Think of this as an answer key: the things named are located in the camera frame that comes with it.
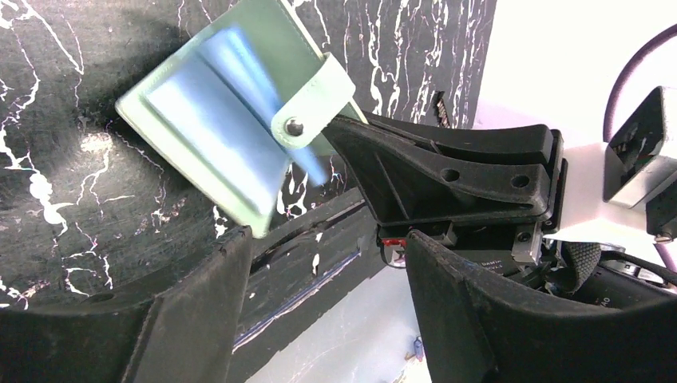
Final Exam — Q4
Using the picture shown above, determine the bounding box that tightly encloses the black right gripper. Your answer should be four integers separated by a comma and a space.
323, 113, 676, 291

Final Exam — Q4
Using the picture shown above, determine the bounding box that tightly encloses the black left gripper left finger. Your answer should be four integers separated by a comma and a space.
1, 227, 252, 382

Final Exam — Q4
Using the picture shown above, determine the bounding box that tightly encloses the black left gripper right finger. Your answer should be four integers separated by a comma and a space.
406, 231, 676, 382

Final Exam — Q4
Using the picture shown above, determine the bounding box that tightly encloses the mint green card holder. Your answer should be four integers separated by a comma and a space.
116, 1, 366, 238

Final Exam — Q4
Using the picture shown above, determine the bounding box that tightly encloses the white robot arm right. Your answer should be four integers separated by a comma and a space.
323, 115, 676, 294

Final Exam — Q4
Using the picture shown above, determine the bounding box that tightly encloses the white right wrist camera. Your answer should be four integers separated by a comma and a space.
603, 85, 677, 244

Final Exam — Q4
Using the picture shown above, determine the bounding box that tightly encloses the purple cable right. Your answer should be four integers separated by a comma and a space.
603, 23, 677, 144

